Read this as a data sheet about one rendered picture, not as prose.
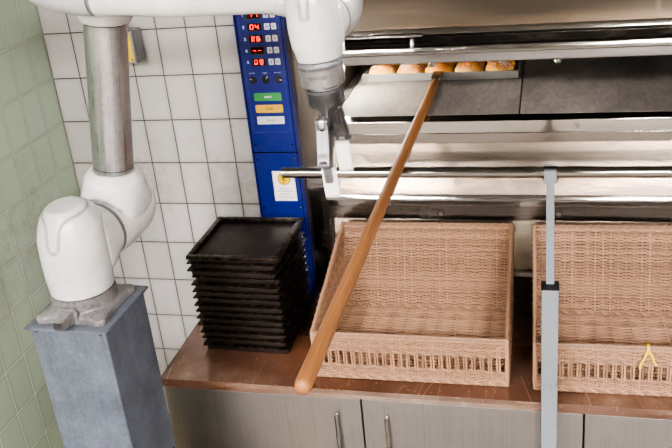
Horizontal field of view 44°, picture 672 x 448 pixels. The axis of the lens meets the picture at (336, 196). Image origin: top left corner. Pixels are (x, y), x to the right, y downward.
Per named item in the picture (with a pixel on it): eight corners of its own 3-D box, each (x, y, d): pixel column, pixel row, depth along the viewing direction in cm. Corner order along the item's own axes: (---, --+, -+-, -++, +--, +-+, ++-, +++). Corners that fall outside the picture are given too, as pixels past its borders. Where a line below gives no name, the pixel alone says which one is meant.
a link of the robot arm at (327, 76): (292, 67, 163) (297, 96, 166) (337, 62, 161) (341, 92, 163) (303, 54, 171) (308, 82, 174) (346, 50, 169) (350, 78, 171)
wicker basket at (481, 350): (346, 292, 284) (339, 219, 273) (516, 298, 270) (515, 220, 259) (311, 378, 240) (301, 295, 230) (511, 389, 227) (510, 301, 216)
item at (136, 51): (117, 58, 269) (111, 27, 265) (146, 57, 267) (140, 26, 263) (107, 64, 263) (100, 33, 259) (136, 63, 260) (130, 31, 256)
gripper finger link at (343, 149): (334, 141, 180) (335, 140, 181) (339, 171, 183) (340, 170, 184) (348, 140, 179) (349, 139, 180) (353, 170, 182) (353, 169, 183)
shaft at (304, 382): (311, 397, 135) (309, 382, 134) (293, 396, 136) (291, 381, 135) (439, 86, 286) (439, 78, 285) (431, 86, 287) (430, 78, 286)
